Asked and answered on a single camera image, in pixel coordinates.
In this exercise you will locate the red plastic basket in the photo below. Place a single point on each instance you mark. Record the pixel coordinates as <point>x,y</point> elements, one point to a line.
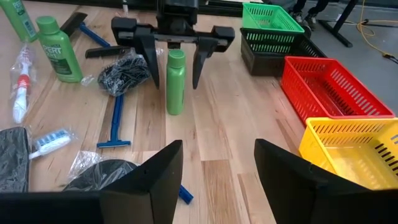
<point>298,90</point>

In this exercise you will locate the yellow plastic basket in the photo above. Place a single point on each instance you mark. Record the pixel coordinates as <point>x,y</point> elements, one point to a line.
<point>342,155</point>

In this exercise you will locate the black plastic comb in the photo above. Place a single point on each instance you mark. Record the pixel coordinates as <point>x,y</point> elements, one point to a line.
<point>74,24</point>
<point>12,158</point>
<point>105,52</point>

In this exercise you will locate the blue white wrapped toothbrush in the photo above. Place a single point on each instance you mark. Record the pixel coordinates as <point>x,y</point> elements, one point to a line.
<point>51,143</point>

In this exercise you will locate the black plastic basket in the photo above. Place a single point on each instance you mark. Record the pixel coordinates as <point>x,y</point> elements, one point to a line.
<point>264,62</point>

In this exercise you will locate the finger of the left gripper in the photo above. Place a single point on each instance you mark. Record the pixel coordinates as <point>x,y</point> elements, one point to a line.
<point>149,53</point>
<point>201,56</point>

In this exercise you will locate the black desk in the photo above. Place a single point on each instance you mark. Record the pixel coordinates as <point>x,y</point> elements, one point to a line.
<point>337,28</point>

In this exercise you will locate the green plastic basket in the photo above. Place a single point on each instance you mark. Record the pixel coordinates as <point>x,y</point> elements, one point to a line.
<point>267,18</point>

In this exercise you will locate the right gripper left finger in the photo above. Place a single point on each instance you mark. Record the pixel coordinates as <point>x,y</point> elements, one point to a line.
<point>149,199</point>

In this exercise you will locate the red white wrapped toothbrush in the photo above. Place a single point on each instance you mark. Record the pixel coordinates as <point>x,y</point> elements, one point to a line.
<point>21,99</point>

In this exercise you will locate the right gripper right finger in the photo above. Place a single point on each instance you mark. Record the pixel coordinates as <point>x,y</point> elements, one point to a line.
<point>298,199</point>

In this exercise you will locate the green shampoo bottle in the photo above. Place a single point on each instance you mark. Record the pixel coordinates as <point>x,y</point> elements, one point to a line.
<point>60,56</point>
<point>175,90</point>
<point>18,21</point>

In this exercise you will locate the blue disposable razor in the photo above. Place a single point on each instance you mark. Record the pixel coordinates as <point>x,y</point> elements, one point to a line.
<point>93,35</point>
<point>117,118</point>
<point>185,195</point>

